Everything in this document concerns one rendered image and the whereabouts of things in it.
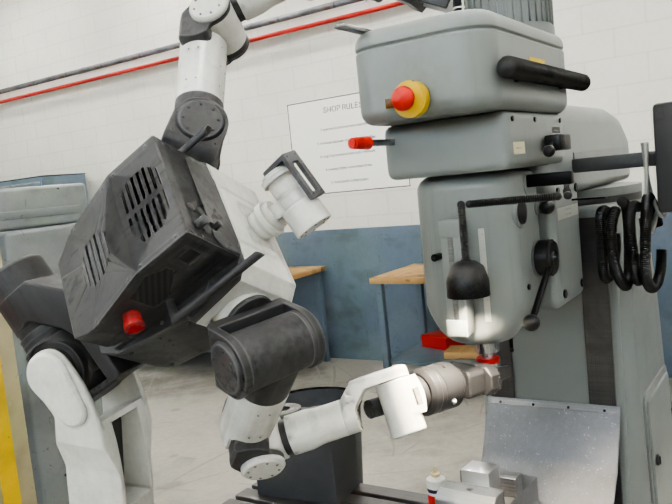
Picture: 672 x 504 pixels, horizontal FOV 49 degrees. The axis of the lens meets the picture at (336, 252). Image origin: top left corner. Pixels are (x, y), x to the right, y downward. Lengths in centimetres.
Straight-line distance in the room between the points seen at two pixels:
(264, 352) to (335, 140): 559
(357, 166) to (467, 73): 528
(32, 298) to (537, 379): 116
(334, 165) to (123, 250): 554
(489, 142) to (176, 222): 55
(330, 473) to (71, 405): 66
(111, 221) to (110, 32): 744
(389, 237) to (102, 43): 403
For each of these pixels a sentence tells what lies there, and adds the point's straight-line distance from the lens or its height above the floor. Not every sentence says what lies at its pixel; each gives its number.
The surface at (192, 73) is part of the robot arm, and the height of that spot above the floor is 186.
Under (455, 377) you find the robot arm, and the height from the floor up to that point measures 126.
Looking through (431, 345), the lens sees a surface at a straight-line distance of 593.
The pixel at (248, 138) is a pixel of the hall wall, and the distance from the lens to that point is 716.
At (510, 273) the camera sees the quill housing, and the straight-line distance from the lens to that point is 135.
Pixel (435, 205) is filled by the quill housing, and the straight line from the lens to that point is 136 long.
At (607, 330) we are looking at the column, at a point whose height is 124.
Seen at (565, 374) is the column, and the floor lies 113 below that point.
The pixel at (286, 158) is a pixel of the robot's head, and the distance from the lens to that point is 117.
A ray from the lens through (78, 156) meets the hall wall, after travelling 900.
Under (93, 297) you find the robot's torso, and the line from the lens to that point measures 117.
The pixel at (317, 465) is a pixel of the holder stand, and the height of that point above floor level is 100.
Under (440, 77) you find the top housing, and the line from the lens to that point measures 122.
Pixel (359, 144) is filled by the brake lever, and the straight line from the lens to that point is 124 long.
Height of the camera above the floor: 164
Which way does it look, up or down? 6 degrees down
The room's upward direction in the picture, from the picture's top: 6 degrees counter-clockwise
